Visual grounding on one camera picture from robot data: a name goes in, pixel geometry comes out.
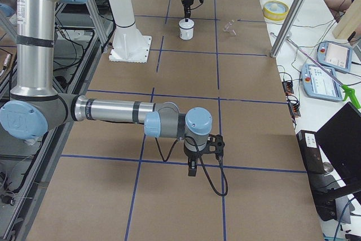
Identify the reacher grabber tool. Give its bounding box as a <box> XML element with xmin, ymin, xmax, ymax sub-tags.
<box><xmin>285</xmin><ymin>36</ymin><xmax>360</xmax><ymax>109</ymax></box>

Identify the teach pendant far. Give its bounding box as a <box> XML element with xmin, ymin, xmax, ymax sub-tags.
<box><xmin>317</xmin><ymin>41</ymin><xmax>353</xmax><ymax>73</ymax></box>

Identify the teach pendant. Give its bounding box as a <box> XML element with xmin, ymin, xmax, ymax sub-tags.
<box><xmin>317</xmin><ymin>41</ymin><xmax>353</xmax><ymax>73</ymax></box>
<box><xmin>301</xmin><ymin>63</ymin><xmax>343</xmax><ymax>102</ymax></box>

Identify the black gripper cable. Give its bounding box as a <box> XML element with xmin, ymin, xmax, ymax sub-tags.
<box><xmin>153</xmin><ymin>135</ymin><xmax>229</xmax><ymax>196</ymax></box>

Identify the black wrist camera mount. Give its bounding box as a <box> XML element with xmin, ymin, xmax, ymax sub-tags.
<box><xmin>206</xmin><ymin>134</ymin><xmax>225</xmax><ymax>161</ymax></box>

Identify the black computer box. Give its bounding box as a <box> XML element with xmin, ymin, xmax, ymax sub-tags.
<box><xmin>297</xmin><ymin>130</ymin><xmax>325</xmax><ymax>175</ymax></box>

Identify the black monitor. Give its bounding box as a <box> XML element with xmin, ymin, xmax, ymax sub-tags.
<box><xmin>316</xmin><ymin>102</ymin><xmax>361</xmax><ymax>184</ymax></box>

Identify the yellow tape roll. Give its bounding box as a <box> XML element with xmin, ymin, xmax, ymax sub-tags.
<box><xmin>262</xmin><ymin>0</ymin><xmax>289</xmax><ymax>21</ymax></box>

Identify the aluminium frame post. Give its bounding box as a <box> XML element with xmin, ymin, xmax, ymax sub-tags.
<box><xmin>270</xmin><ymin>0</ymin><xmax>305</xmax><ymax>58</ymax></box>

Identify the white enamel cup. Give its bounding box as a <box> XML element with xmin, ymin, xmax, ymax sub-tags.
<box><xmin>178</xmin><ymin>18</ymin><xmax>195</xmax><ymax>41</ymax></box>

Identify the wooden plank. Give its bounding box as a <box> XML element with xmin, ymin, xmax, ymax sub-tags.
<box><xmin>332</xmin><ymin>0</ymin><xmax>360</xmax><ymax>42</ymax></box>

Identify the teach pendant near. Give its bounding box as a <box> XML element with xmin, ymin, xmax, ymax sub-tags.
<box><xmin>301</xmin><ymin>63</ymin><xmax>343</xmax><ymax>102</ymax></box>

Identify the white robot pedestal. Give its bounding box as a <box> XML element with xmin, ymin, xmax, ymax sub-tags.
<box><xmin>109</xmin><ymin>0</ymin><xmax>152</xmax><ymax>63</ymax></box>

